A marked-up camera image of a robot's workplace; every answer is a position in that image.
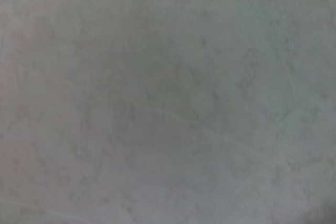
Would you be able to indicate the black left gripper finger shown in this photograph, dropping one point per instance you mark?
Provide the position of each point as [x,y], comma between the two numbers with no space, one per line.
[331,217]

